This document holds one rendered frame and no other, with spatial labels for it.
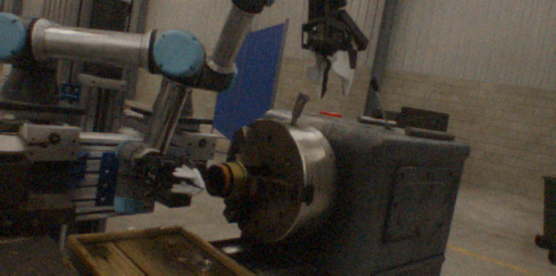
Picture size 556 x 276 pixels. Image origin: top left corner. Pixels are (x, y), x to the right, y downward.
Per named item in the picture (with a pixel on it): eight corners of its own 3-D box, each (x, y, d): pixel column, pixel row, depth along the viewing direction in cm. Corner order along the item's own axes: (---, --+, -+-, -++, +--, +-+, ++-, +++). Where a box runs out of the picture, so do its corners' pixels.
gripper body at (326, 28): (300, 52, 89) (301, -4, 90) (326, 59, 95) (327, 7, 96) (328, 45, 84) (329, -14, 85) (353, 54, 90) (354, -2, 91)
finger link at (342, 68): (330, 92, 85) (322, 51, 87) (347, 96, 89) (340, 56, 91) (342, 87, 83) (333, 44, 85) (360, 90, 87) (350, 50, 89)
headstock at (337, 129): (346, 210, 180) (362, 120, 177) (454, 254, 145) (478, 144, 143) (233, 221, 139) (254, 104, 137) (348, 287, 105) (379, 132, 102)
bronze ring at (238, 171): (235, 158, 108) (205, 157, 102) (258, 165, 101) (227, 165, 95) (229, 194, 109) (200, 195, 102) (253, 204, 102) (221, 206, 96)
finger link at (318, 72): (296, 92, 92) (305, 51, 91) (315, 96, 96) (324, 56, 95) (307, 95, 89) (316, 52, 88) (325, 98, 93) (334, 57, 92)
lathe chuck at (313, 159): (235, 201, 129) (268, 104, 122) (304, 264, 107) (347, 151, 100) (210, 202, 123) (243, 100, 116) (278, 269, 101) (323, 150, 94)
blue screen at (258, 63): (194, 134, 986) (209, 34, 970) (226, 139, 1013) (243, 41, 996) (231, 179, 599) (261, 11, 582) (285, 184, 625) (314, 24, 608)
